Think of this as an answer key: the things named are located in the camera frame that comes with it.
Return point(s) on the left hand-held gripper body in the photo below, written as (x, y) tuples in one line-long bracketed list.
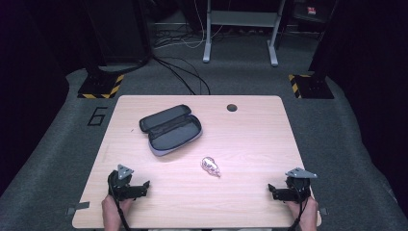
[(121, 187)]

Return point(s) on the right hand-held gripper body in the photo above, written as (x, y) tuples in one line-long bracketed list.
[(298, 186)]

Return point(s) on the black zipper case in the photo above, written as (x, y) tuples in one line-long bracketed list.
[(171, 131)]

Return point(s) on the person's left hand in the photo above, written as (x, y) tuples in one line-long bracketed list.
[(112, 207)]

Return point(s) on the person's right hand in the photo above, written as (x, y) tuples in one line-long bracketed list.
[(308, 210)]

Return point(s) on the small grey tape piece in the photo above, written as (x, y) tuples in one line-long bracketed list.
[(323, 211)]

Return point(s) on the grey tape strip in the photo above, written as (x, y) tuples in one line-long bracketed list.
[(78, 207)]

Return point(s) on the black tape floor number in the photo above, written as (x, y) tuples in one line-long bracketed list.
[(97, 116)]

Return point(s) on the dark curtain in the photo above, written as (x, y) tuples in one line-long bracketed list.
[(32, 64), (372, 64)]

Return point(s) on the black cabinet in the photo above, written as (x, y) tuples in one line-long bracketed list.
[(118, 32)]

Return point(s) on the dark box with red label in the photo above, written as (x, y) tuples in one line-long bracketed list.
[(312, 12)]

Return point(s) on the black yellow striped base plate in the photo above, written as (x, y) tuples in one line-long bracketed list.
[(312, 87), (101, 87)]

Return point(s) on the white metal stand frame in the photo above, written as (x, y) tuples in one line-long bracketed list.
[(243, 19)]

